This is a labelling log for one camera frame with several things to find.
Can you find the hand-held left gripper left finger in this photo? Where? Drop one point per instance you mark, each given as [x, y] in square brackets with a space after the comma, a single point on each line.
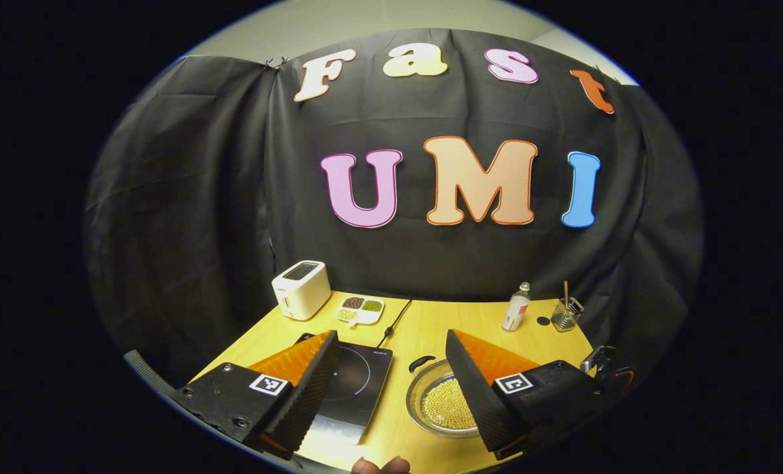
[309, 395]

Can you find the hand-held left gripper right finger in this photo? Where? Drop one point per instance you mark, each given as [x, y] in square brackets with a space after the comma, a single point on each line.
[477, 395]

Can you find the black induction cooktop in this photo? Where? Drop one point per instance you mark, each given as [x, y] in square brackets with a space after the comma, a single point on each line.
[358, 388]

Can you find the pile of yellow beans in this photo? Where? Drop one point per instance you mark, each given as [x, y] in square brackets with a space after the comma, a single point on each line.
[447, 405]

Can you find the clear bottle with pink label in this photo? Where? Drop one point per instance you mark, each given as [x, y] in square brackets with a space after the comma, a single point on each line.
[515, 313]

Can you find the white divided bean dish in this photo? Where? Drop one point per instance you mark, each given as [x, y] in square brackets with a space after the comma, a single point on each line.
[360, 309]

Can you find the white toaster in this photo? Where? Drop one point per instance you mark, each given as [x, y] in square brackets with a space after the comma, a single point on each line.
[303, 293]

